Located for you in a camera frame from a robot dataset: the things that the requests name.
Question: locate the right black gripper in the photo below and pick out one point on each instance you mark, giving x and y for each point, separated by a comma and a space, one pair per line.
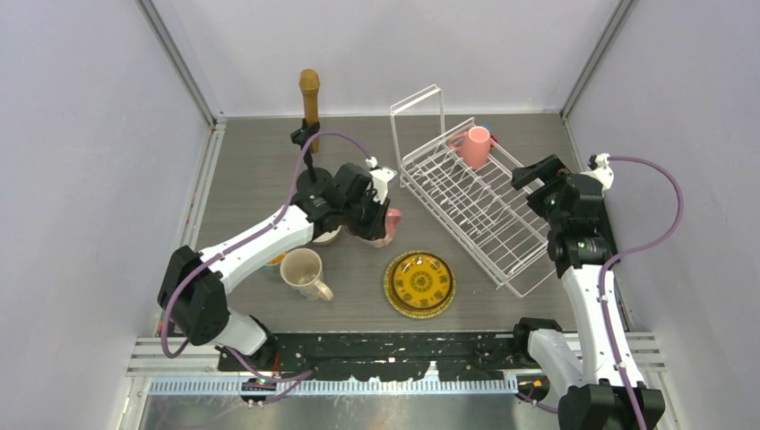
548, 168

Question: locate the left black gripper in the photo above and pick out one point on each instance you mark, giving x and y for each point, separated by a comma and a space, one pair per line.
376, 227

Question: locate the pink floral cup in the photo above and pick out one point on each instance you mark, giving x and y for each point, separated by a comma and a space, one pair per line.
392, 218

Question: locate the pink plastic cup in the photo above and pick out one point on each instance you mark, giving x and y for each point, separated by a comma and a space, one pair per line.
472, 145

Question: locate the cream floral cup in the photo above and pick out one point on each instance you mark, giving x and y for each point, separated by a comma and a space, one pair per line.
303, 270

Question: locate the yellow woven bamboo plate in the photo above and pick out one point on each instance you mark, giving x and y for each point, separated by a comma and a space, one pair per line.
389, 297

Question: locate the blue patterned bowl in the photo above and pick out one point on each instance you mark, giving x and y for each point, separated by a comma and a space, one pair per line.
272, 269

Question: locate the beige ceramic bowl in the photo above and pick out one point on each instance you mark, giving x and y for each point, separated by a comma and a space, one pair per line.
327, 237

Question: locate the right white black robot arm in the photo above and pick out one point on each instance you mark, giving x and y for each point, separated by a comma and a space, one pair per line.
601, 386

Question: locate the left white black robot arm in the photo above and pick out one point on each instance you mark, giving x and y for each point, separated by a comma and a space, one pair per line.
196, 284

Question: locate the black silver microphone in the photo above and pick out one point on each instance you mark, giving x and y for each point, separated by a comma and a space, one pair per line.
606, 231

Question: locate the brown microphone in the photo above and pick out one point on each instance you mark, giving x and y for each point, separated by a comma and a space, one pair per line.
309, 84

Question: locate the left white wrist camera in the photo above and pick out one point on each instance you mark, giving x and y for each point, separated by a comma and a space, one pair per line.
381, 178

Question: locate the white wire dish rack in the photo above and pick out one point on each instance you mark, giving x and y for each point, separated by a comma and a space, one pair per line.
477, 206

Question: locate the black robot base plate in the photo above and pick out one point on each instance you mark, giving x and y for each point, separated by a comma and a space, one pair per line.
392, 356

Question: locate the left aluminium rail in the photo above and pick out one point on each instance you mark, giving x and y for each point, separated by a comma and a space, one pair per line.
192, 217

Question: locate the slotted cable duct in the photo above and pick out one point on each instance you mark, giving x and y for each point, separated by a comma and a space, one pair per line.
229, 385

